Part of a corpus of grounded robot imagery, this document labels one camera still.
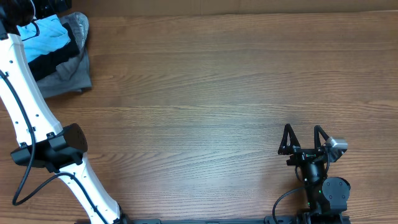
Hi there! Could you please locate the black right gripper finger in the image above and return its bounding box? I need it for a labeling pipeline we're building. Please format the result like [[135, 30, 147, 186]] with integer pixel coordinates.
[[314, 125, 329, 149], [277, 124, 301, 155]]

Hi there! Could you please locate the light blue t-shirt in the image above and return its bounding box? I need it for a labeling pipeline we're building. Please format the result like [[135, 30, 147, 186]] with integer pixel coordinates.
[[17, 15, 70, 62]]

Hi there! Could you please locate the black folded shirt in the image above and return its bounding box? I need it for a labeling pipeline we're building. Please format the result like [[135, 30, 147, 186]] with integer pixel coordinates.
[[28, 23, 80, 81]]

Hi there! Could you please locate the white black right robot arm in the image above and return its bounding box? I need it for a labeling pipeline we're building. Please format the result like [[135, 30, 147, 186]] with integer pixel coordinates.
[[272, 124, 351, 223]]

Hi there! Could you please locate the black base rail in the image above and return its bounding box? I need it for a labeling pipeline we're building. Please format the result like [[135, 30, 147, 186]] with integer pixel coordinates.
[[114, 216, 351, 224]]

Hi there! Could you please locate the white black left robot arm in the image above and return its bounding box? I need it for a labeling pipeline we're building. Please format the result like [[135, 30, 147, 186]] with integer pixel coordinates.
[[1, 1, 130, 224]]

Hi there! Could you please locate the grey folded shirt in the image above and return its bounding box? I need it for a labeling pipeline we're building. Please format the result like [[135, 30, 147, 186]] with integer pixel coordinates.
[[37, 12, 92, 98]]

